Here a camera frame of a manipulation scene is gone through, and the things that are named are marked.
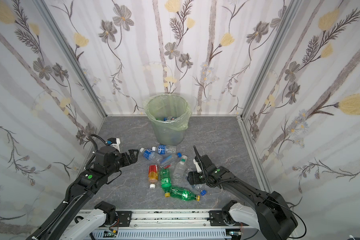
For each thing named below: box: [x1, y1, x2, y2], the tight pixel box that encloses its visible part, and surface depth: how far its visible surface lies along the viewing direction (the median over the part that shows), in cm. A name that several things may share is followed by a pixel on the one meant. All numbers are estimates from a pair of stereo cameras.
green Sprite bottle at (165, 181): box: [159, 168, 172, 198], surface depth 84 cm
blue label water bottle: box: [139, 147, 163, 162], surface depth 95 cm
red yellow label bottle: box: [148, 164, 159, 189], surface depth 86 cm
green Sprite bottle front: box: [170, 188, 201, 202], surface depth 80 cm
